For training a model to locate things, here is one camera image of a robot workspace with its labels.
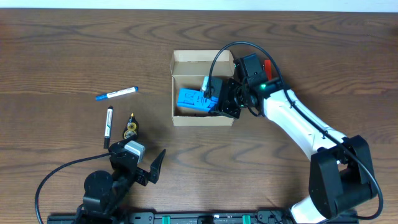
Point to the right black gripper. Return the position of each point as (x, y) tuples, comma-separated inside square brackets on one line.
[(222, 101)]

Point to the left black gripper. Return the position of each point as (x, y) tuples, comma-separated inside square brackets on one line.
[(137, 170)]

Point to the blue plastic tool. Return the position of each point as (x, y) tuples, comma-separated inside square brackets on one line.
[(194, 99)]

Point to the black gold tape dispenser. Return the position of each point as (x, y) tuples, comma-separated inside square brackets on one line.
[(132, 127)]

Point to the cardboard box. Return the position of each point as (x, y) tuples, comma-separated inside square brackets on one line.
[(188, 70)]

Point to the red stapler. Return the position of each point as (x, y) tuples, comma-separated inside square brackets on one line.
[(268, 68)]

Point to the black whiteboard marker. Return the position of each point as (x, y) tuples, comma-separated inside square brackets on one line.
[(108, 126)]

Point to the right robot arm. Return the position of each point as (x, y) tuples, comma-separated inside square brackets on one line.
[(341, 169)]

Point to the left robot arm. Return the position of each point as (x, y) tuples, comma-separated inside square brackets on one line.
[(104, 192)]

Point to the blue whiteboard marker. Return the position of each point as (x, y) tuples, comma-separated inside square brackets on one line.
[(125, 91)]

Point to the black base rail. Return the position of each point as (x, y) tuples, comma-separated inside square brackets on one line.
[(259, 217)]

